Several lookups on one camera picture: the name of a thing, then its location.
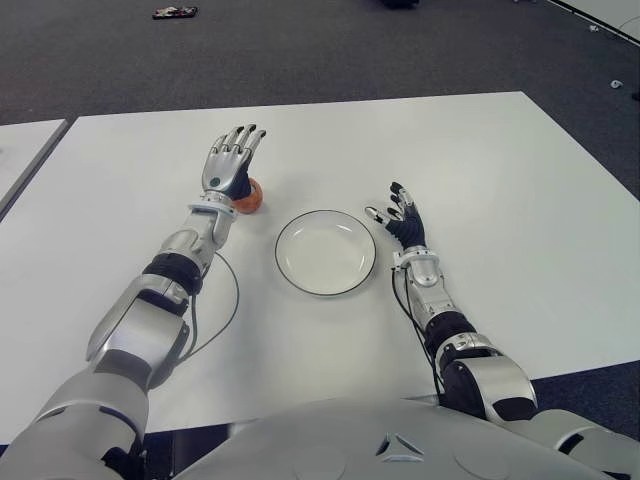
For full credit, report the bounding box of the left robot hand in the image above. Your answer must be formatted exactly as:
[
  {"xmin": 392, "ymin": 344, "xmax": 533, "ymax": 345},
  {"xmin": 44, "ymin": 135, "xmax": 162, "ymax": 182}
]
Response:
[{"xmin": 200, "ymin": 123, "xmax": 268, "ymax": 201}]

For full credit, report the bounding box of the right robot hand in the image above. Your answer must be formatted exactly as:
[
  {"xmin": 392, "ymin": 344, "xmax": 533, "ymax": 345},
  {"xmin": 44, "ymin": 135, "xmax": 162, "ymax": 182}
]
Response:
[{"xmin": 363, "ymin": 181, "xmax": 428, "ymax": 250}]

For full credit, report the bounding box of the red apple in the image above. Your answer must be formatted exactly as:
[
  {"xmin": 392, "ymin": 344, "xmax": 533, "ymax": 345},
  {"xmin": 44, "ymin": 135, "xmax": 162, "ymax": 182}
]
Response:
[{"xmin": 232, "ymin": 177, "xmax": 265, "ymax": 215}]

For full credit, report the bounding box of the white plate with black rim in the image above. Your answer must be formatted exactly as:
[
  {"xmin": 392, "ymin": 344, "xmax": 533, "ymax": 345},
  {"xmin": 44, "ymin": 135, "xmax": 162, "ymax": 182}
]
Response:
[{"xmin": 274, "ymin": 209, "xmax": 379, "ymax": 300}]

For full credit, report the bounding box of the dark object on floor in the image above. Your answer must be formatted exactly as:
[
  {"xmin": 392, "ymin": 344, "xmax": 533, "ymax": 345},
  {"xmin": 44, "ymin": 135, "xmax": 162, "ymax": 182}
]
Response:
[{"xmin": 151, "ymin": 5, "xmax": 199, "ymax": 20}]

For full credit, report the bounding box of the white side table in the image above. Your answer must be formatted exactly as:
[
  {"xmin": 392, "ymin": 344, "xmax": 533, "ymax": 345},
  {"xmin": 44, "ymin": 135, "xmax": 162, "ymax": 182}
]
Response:
[{"xmin": 0, "ymin": 118, "xmax": 70, "ymax": 221}]

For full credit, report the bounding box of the silver robot torso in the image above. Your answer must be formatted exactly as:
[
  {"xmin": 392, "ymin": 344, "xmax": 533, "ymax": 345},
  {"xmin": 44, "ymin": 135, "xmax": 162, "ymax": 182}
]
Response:
[{"xmin": 174, "ymin": 397, "xmax": 621, "ymax": 480}]

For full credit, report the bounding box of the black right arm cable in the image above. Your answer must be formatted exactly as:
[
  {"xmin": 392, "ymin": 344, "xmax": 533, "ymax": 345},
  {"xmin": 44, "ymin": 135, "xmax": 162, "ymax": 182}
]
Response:
[{"xmin": 391, "ymin": 267, "xmax": 449, "ymax": 396}]

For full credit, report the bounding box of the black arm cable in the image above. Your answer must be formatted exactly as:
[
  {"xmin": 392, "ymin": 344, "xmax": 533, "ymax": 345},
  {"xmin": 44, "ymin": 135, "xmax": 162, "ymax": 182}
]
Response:
[
  {"xmin": 391, "ymin": 267, "xmax": 449, "ymax": 396},
  {"xmin": 177, "ymin": 249, "xmax": 241, "ymax": 361}
]

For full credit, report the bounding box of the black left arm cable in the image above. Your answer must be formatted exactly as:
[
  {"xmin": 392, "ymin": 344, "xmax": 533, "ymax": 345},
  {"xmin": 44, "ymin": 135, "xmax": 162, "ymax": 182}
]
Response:
[{"xmin": 177, "ymin": 249, "xmax": 241, "ymax": 361}]

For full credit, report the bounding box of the white table with cable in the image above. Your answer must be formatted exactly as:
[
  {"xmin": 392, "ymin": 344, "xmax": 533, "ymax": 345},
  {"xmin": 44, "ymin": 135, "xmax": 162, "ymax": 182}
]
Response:
[{"xmin": 547, "ymin": 0, "xmax": 640, "ymax": 41}]

